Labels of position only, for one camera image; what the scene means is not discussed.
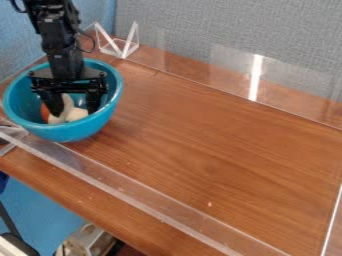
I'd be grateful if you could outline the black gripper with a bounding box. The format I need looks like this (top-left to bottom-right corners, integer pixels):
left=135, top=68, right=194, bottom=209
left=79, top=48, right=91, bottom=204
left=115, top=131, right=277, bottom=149
left=28, top=53, right=109, bottom=117

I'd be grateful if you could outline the plush brown white mushroom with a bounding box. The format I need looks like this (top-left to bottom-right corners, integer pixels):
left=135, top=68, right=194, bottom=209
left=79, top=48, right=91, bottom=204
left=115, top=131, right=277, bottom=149
left=41, top=94, right=89, bottom=124

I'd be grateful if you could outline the blue bowl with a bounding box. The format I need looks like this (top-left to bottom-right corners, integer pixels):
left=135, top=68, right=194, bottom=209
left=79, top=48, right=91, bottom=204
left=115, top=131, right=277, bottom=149
left=3, top=58, right=125, bottom=142

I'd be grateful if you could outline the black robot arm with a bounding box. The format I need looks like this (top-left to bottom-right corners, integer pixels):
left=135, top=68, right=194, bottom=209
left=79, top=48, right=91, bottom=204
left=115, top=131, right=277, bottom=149
left=14, top=0, right=109, bottom=117

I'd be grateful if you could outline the clear acrylic front barrier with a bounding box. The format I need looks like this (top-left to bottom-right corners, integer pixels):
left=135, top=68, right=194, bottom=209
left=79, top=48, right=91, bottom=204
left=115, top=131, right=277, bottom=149
left=0, top=99, right=292, bottom=256

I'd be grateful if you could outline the clear acrylic barrier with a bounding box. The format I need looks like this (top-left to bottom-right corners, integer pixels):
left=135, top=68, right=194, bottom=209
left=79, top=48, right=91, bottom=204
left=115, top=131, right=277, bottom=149
left=0, top=99, right=292, bottom=256
left=129, top=24, right=342, bottom=130

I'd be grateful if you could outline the white power strip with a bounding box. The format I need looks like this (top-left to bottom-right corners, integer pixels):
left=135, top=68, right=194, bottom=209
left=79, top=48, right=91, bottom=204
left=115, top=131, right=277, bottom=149
left=54, top=223, right=118, bottom=256

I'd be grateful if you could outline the black white stand leg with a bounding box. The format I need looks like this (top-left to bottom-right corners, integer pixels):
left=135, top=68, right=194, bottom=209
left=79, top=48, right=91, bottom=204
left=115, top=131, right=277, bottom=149
left=0, top=202, right=41, bottom=256

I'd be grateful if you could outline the clear acrylic back barrier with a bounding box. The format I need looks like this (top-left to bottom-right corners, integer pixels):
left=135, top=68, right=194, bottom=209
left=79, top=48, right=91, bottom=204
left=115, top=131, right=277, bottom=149
left=129, top=24, right=342, bottom=130

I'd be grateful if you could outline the clear acrylic corner bracket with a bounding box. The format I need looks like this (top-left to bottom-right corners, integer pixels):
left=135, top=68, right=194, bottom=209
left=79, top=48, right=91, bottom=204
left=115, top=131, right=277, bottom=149
left=94, top=22, right=141, bottom=59

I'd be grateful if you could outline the black cable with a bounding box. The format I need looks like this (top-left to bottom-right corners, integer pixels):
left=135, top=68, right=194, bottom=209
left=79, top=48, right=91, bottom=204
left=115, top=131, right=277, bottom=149
left=75, top=29, right=99, bottom=54

